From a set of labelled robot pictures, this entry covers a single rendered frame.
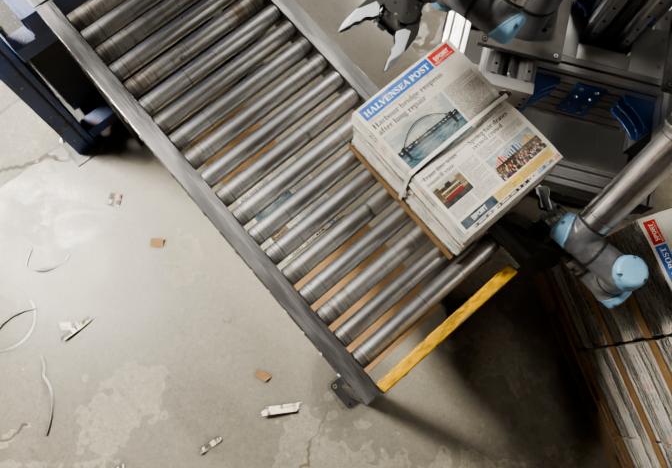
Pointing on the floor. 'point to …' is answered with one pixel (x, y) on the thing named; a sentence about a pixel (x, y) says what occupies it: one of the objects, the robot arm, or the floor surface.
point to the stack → (655, 256)
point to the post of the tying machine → (43, 101)
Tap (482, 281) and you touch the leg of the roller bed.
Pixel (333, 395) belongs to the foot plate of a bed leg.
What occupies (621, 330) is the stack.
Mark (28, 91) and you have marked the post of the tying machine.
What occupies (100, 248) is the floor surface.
